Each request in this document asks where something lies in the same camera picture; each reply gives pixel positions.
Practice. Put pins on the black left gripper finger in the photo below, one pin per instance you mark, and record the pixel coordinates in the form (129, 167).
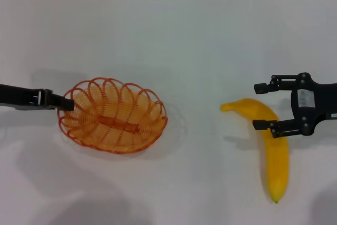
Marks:
(63, 103)

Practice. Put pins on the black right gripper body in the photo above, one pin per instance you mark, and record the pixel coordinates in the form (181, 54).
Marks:
(319, 101)

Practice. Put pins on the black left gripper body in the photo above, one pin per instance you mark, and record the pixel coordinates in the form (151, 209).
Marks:
(18, 97)

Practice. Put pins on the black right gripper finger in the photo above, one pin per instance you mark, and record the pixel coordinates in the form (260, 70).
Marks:
(263, 88)
(263, 125)

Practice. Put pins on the yellow banana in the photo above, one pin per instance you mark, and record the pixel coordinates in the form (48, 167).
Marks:
(276, 172)

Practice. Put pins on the orange woven plastic basket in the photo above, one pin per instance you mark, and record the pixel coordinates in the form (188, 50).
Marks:
(113, 123)

